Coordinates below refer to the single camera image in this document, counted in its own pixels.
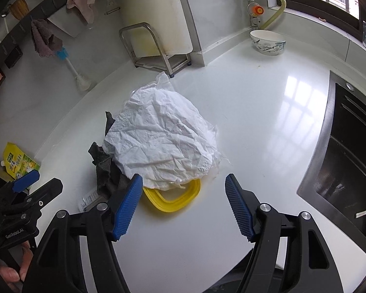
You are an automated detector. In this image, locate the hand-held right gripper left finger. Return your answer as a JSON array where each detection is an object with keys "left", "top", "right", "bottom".
[{"left": 21, "top": 174, "right": 144, "bottom": 293}]

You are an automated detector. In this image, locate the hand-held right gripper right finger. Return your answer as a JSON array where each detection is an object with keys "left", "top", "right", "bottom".
[{"left": 225, "top": 173, "right": 344, "bottom": 293}]

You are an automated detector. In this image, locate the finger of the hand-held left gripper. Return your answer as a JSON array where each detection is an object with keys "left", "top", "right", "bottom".
[
  {"left": 10, "top": 178, "right": 63, "bottom": 218},
  {"left": 0, "top": 170, "right": 40, "bottom": 203}
]

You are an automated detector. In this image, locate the white paper towel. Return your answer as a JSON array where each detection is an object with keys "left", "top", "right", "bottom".
[{"left": 102, "top": 72, "right": 232, "bottom": 190}]

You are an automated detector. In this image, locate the person's left hand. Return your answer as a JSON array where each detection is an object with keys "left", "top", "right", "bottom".
[{"left": 0, "top": 241, "right": 34, "bottom": 284}]

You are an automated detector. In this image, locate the yellow green printed pouch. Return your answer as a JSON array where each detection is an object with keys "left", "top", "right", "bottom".
[{"left": 0, "top": 142, "right": 41, "bottom": 180}]

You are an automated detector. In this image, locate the dark grey rag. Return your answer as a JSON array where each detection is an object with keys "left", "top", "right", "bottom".
[{"left": 88, "top": 111, "right": 132, "bottom": 202}]

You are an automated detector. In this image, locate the dark kitchen sink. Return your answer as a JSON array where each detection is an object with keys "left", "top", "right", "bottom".
[{"left": 296, "top": 70, "right": 366, "bottom": 251}]

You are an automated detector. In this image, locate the mauve hanging cloth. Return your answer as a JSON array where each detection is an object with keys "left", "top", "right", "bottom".
[{"left": 30, "top": 19, "right": 63, "bottom": 58}]

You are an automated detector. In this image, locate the metal cutting board rack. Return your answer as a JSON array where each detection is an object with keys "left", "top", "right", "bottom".
[{"left": 119, "top": 22, "right": 192, "bottom": 78}]

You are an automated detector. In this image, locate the white patterned bowl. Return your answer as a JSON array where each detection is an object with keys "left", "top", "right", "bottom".
[{"left": 249, "top": 30, "right": 287, "bottom": 56}]

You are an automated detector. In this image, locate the steel cleaver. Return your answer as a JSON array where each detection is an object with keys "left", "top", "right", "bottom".
[{"left": 47, "top": 1, "right": 93, "bottom": 39}]

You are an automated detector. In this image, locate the pink hanging cloth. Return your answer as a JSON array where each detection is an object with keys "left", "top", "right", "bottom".
[{"left": 66, "top": 0, "right": 99, "bottom": 24}]

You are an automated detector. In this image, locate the white device orange knob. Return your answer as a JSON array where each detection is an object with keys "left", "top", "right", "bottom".
[{"left": 247, "top": 1, "right": 264, "bottom": 26}]

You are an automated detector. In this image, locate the white cutting board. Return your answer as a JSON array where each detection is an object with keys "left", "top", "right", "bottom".
[{"left": 114, "top": 0, "right": 193, "bottom": 57}]

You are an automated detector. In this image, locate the white bottle brush blue handle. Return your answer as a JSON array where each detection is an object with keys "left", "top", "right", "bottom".
[{"left": 55, "top": 46, "right": 97, "bottom": 91}]

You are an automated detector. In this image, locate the black wall rack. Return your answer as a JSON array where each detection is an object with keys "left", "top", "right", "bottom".
[{"left": 0, "top": 0, "right": 110, "bottom": 104}]

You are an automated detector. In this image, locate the pale yellow hose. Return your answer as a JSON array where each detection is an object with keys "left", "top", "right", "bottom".
[{"left": 259, "top": 0, "right": 289, "bottom": 31}]

